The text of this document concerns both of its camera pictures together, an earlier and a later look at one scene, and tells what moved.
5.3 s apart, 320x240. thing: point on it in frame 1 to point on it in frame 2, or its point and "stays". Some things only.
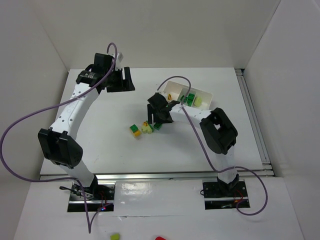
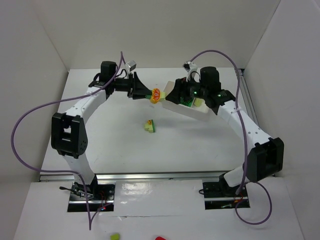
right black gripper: x=158 y=109 to x=181 y=91
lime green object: x=115 y=237 stays
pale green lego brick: x=198 y=101 stays
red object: x=160 y=238 stays
